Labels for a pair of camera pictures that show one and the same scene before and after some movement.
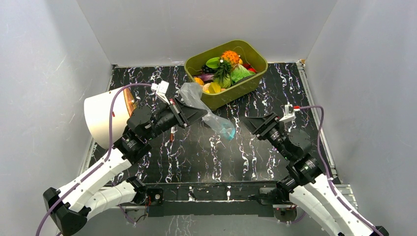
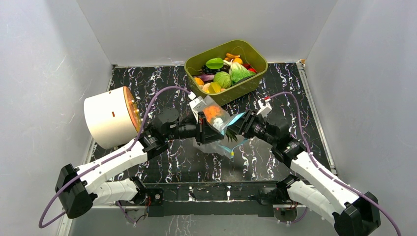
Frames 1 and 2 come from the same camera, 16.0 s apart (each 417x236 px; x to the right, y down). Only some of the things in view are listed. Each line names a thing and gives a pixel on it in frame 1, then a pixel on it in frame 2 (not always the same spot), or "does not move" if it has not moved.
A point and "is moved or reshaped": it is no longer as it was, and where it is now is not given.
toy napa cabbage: (239, 72) does not move
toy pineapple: (227, 60) -> (212, 112)
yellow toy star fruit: (213, 88) does not move
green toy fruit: (224, 81) does not move
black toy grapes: (207, 70) does not move
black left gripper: (186, 114) -> (205, 134)
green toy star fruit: (213, 63) does not move
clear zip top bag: (192, 94) is moved or reshaped
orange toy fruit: (198, 80) does not move
